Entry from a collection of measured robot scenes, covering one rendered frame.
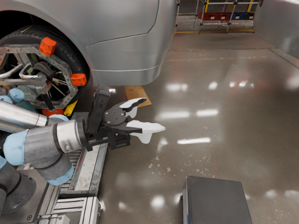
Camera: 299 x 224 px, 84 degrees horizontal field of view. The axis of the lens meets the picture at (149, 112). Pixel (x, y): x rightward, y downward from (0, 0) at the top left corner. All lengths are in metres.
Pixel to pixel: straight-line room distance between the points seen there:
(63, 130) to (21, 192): 0.48
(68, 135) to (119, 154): 1.46
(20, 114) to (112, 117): 0.26
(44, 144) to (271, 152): 2.14
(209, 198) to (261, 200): 0.67
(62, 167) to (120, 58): 0.97
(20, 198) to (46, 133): 0.48
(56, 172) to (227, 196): 1.13
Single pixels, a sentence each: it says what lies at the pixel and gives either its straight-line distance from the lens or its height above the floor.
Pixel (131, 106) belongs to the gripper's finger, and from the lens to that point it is 0.47.
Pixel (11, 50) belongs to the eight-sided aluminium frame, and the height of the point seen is 1.10.
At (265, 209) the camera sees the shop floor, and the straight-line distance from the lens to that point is 1.88.
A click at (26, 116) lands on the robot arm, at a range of 0.57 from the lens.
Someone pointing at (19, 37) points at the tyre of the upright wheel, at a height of 1.16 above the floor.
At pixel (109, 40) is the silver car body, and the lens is 1.29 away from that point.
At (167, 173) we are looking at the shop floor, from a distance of 1.74.
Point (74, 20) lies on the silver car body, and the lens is 1.31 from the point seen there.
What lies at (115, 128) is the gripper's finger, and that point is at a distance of 0.40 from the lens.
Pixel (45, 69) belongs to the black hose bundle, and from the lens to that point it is 1.31.
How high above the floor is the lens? 1.54
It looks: 42 degrees down
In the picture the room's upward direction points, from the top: straight up
